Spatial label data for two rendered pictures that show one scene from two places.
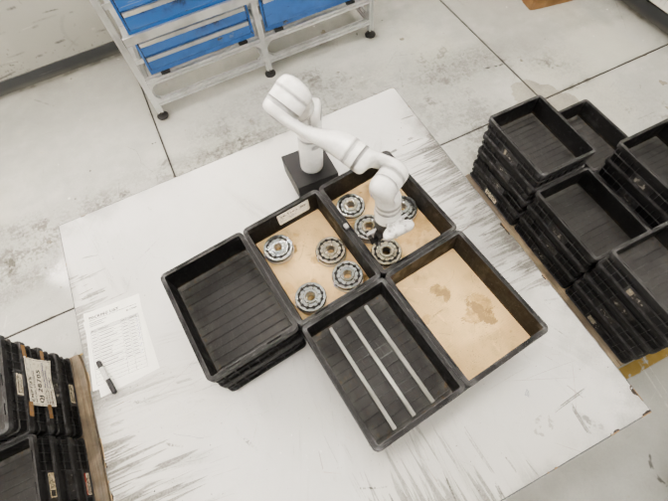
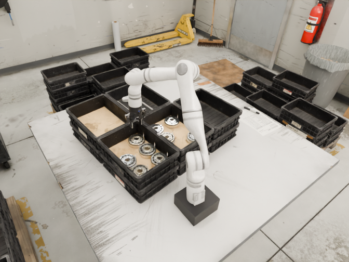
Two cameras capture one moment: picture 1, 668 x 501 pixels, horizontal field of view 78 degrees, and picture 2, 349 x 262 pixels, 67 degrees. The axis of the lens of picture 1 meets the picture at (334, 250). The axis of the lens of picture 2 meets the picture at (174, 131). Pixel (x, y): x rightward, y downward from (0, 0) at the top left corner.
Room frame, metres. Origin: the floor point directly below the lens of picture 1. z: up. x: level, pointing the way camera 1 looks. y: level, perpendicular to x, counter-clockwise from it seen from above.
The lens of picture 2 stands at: (1.83, -0.39, 1.97)
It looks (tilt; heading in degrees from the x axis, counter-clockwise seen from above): 40 degrees down; 159
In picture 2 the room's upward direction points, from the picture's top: 3 degrees clockwise
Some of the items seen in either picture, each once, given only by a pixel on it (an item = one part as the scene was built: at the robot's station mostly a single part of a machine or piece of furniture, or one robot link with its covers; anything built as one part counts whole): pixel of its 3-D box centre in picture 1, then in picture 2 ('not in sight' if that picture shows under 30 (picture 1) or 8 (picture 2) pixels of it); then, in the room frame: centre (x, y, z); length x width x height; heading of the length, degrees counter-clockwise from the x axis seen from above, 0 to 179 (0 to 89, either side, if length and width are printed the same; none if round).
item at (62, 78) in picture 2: not in sight; (68, 89); (-0.98, -0.62, 0.37); 0.40 x 0.30 x 0.45; 108
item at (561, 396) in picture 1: (319, 330); (173, 172); (0.52, 0.12, 0.35); 1.60 x 1.60 x 0.70; 18
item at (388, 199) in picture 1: (386, 192); (135, 83); (0.59, -0.15, 1.24); 0.09 x 0.07 x 0.15; 137
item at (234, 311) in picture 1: (232, 307); (206, 113); (0.49, 0.35, 0.87); 0.40 x 0.30 x 0.11; 24
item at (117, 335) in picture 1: (117, 342); (257, 120); (0.49, 0.82, 0.70); 0.33 x 0.23 x 0.01; 18
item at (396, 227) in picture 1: (391, 215); (133, 97); (0.58, -0.17, 1.15); 0.11 x 0.09 x 0.06; 18
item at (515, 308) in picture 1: (459, 307); (102, 121); (0.37, -0.36, 0.87); 0.40 x 0.30 x 0.11; 24
